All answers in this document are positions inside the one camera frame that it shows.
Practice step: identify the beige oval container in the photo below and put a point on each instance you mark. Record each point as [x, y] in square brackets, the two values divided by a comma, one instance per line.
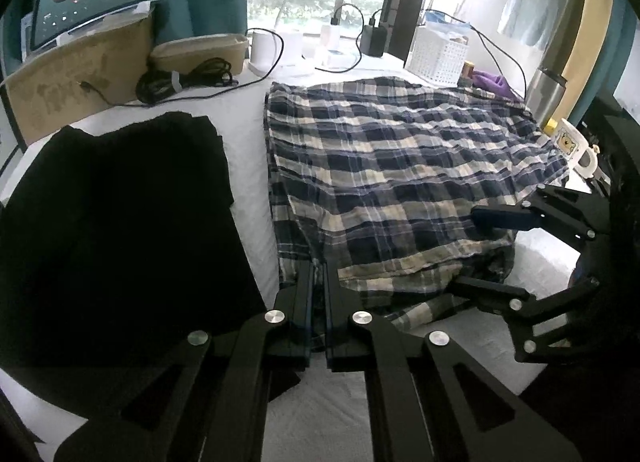
[185, 55]

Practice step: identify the black power adapter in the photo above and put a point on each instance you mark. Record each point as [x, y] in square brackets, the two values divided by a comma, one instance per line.
[373, 39]

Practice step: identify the stainless steel tumbler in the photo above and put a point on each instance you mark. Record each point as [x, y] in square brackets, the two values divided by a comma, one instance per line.
[544, 94]

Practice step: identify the white cylindrical cup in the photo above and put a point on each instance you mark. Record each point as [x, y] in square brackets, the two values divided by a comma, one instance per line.
[264, 51]

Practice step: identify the blue plaid pants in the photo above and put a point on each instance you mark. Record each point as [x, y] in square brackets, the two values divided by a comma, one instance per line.
[379, 178]

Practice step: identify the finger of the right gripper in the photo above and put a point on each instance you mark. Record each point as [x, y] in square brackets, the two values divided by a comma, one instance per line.
[541, 330]
[574, 217]

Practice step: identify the small yellow bottle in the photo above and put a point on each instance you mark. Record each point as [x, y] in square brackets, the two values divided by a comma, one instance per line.
[550, 127]

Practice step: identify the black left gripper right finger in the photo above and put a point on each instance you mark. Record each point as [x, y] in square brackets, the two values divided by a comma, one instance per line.
[357, 339]

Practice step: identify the teal and yellow right curtain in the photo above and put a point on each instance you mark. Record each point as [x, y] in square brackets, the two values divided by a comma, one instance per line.
[590, 46]

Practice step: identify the purple cloth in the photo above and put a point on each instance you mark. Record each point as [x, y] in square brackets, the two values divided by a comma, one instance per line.
[495, 83]

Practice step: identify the white perforated basket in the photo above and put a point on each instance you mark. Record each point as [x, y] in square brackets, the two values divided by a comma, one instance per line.
[437, 56]

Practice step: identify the white printed mug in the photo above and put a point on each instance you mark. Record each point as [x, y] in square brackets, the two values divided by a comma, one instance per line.
[575, 148]

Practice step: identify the black folded garment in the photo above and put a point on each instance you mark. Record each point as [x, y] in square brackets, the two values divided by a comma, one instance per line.
[114, 248]

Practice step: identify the brown cardboard box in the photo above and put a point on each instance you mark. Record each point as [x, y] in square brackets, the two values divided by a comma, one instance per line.
[69, 83]

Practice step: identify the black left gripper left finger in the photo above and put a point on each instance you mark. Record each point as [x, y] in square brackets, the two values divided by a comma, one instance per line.
[279, 338]

